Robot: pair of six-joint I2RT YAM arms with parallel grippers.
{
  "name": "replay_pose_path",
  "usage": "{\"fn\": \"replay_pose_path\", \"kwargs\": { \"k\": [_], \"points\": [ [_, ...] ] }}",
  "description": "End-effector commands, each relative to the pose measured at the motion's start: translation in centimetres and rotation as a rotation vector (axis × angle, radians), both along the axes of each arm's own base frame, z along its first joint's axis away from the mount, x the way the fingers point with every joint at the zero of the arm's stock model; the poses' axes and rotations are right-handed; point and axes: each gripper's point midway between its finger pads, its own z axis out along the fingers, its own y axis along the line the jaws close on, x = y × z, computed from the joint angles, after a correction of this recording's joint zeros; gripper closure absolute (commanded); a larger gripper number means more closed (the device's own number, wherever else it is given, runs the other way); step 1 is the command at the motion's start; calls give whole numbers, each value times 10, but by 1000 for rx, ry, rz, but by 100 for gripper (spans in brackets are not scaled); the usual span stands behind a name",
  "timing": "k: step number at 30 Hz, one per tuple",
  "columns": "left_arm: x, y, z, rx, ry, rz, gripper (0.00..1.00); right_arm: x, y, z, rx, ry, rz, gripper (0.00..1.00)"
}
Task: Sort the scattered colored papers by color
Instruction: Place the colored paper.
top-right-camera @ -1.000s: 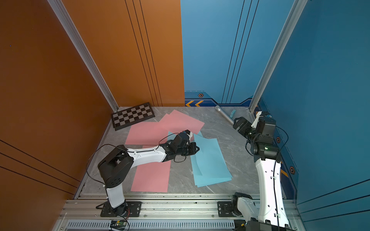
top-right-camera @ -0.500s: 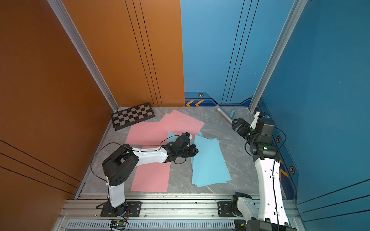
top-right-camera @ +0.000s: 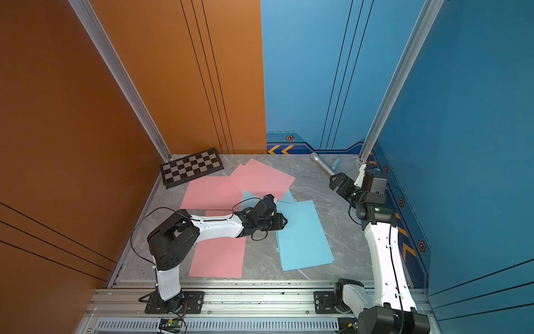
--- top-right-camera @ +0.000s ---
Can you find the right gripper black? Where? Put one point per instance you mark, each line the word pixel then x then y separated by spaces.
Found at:
pixel 342 177

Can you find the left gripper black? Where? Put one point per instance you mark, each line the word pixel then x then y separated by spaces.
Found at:
pixel 279 221

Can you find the light blue paper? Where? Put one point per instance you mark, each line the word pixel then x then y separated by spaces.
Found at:
pixel 250 200
pixel 302 242

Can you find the pink paper small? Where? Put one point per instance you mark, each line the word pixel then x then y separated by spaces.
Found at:
pixel 260 179

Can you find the pink paper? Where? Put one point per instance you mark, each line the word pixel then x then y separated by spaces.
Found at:
pixel 219 249
pixel 211 193

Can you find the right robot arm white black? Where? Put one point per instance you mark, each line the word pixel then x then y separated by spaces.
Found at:
pixel 392 308

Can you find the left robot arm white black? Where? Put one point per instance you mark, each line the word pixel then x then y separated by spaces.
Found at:
pixel 171 241

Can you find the small teal block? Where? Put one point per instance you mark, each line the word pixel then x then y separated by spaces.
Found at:
pixel 336 164

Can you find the silver microphone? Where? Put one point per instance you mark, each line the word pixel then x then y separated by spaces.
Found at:
pixel 320 162

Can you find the black white checkerboard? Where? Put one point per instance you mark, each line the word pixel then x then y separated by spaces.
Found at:
pixel 185 169

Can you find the left green circuit board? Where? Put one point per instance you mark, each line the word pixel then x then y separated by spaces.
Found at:
pixel 171 325

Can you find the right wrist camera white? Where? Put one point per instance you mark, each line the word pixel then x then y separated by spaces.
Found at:
pixel 361 172

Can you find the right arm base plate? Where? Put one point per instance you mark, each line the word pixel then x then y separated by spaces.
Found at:
pixel 323 301

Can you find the aluminium rail frame front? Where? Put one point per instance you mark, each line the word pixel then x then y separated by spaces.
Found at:
pixel 226 306

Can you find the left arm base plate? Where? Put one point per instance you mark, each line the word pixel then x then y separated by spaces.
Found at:
pixel 192 301

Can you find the right aluminium corner post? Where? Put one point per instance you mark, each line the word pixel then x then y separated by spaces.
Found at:
pixel 417 38

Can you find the aluminium corner post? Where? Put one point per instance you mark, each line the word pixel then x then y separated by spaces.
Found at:
pixel 91 23
pixel 417 38

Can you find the left aluminium corner post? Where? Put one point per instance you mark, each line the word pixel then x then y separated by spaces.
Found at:
pixel 91 23

